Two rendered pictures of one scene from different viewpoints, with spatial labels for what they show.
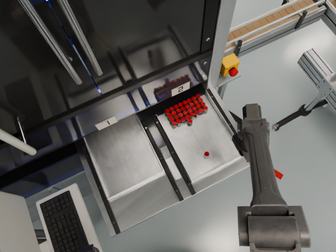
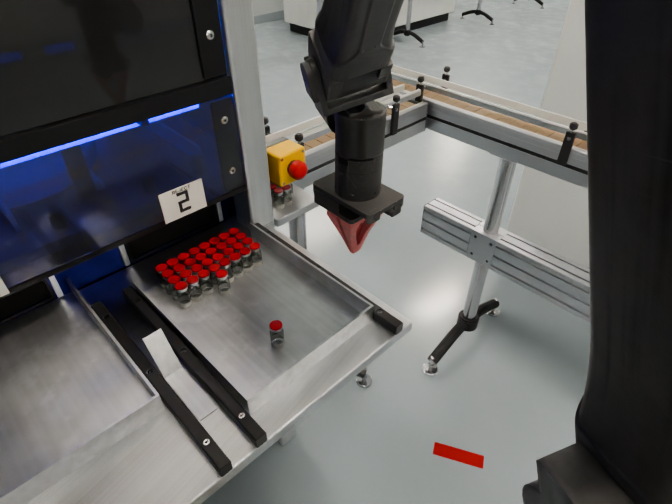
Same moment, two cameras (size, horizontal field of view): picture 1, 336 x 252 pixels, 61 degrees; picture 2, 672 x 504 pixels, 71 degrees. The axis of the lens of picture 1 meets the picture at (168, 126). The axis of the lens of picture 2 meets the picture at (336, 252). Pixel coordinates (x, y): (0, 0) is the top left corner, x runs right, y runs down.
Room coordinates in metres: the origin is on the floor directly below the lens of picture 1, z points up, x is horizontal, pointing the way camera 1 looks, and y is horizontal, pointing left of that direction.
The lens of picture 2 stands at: (-0.20, -0.02, 1.48)
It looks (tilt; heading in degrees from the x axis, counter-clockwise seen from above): 39 degrees down; 335
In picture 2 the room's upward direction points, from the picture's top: straight up
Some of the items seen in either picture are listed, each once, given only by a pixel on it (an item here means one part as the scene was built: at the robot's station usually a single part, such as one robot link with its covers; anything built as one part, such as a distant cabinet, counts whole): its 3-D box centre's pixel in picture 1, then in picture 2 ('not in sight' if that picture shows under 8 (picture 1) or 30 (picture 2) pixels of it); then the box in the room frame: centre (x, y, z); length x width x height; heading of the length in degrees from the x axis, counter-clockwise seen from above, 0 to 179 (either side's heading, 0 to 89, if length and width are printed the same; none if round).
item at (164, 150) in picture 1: (170, 162); (179, 372); (0.29, 0.01, 0.91); 0.14 x 0.03 x 0.06; 20
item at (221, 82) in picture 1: (222, 70); (280, 200); (0.72, -0.30, 0.87); 0.14 x 0.13 x 0.02; 19
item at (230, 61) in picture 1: (227, 63); (283, 161); (0.68, -0.30, 1.00); 0.08 x 0.07 x 0.07; 19
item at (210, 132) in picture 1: (199, 134); (250, 300); (0.40, -0.13, 0.90); 0.34 x 0.26 x 0.04; 20
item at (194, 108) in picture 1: (187, 113); (214, 268); (0.50, -0.09, 0.91); 0.18 x 0.02 x 0.05; 110
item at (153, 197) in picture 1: (163, 149); (158, 358); (0.36, 0.03, 0.87); 0.70 x 0.48 x 0.02; 109
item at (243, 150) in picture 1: (249, 142); (358, 176); (0.25, -0.26, 1.19); 0.10 x 0.07 x 0.07; 19
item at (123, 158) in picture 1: (121, 150); (24, 383); (0.37, 0.22, 0.90); 0.34 x 0.26 x 0.04; 19
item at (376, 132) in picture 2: not in sight; (358, 127); (0.25, -0.26, 1.25); 0.07 x 0.06 x 0.07; 172
